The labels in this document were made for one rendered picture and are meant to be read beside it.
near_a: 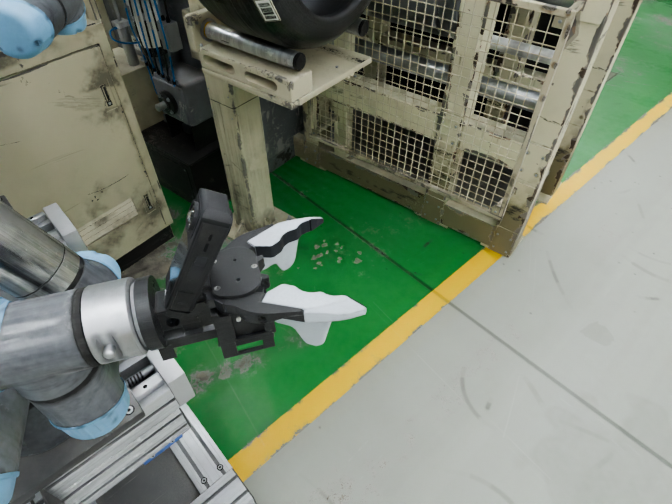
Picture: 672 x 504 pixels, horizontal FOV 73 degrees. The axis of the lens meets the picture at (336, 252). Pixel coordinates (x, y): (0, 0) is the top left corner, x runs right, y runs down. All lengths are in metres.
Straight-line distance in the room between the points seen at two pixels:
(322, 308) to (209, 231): 0.12
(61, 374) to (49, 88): 1.22
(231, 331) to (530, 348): 1.44
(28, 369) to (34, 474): 0.37
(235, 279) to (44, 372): 0.18
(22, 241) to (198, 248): 0.23
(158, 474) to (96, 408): 0.78
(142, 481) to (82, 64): 1.18
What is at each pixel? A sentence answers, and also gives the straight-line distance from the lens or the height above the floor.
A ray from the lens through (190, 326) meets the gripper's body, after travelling 0.47.
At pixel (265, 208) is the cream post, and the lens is 1.96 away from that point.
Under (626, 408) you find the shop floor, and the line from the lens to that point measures 1.80.
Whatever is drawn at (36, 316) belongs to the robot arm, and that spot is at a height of 1.08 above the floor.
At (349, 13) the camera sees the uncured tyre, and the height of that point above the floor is 0.97.
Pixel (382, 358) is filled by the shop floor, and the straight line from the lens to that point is 1.63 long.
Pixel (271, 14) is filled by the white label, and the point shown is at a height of 1.04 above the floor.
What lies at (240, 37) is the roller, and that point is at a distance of 1.36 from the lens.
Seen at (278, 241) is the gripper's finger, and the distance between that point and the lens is 0.47.
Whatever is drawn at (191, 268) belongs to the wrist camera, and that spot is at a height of 1.11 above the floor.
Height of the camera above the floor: 1.40
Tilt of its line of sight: 46 degrees down
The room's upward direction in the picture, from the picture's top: straight up
